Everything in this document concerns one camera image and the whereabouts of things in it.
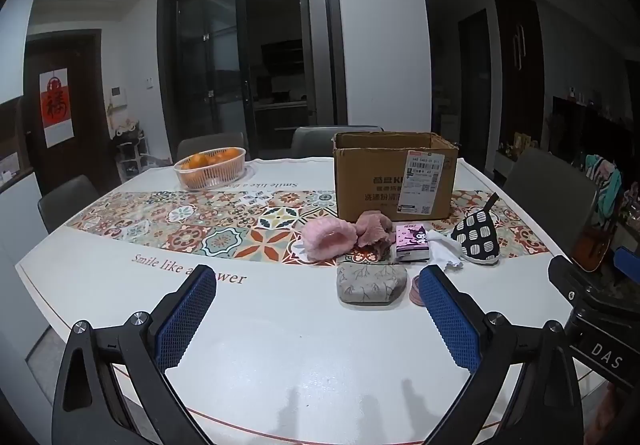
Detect mauve fuzzy cloth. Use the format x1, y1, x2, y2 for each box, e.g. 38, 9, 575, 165
353, 210, 395, 257

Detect black white patterned pouch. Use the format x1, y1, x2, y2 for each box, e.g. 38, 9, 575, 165
450, 192, 501, 266

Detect shoe rack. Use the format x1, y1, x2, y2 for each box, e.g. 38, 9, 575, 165
112, 117, 151, 186

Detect grey dining chair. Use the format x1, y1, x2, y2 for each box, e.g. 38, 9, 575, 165
290, 125, 385, 159
176, 132, 246, 162
38, 174, 101, 234
502, 147, 599, 257

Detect dark interior door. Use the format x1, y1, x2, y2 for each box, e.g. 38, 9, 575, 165
458, 9, 494, 172

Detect grey leaf-print pouch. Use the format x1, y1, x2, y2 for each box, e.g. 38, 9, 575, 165
335, 263, 409, 307

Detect white tissue cloth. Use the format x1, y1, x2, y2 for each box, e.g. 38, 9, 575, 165
426, 231, 465, 271

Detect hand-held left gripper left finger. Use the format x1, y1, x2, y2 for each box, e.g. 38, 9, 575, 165
51, 264, 217, 445

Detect pile of oranges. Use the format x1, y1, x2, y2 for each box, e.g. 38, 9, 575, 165
180, 149, 241, 172

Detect white plastic fruit basket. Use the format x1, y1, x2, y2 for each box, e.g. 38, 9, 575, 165
173, 147, 248, 191

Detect dark wooden wardrobe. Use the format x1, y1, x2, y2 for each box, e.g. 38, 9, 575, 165
492, 0, 546, 152

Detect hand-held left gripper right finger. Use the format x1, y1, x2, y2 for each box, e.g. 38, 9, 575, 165
418, 266, 586, 445

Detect pink cartoon tissue pack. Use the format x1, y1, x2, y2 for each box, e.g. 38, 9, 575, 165
394, 224, 431, 264

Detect white low cabinet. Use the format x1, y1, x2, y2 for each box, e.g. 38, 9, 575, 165
0, 170, 49, 267

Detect dark wooden door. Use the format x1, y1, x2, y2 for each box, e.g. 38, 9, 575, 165
22, 29, 109, 196

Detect dark sideboard cabinet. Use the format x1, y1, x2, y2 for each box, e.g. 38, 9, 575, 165
547, 94, 640, 176

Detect cardboard box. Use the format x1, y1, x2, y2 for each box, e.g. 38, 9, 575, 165
332, 131, 459, 224

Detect sliding glass door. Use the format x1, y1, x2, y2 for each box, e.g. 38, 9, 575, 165
157, 0, 349, 162

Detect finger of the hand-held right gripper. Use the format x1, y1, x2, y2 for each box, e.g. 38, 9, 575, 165
548, 255, 617, 314
614, 246, 640, 298

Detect yellow packages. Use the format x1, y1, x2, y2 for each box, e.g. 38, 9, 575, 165
500, 132, 539, 158

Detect red white door poster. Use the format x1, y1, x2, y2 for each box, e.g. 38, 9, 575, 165
39, 68, 76, 148

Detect patterned table runner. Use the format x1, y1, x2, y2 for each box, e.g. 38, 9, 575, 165
65, 187, 551, 267

